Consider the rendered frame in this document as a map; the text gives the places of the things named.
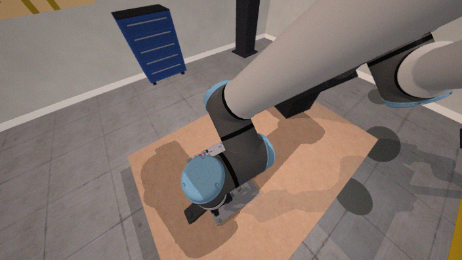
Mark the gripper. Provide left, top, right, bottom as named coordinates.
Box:
left=210, top=193, right=232, bottom=217

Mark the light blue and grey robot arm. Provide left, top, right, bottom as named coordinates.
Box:
left=180, top=0, right=462, bottom=224

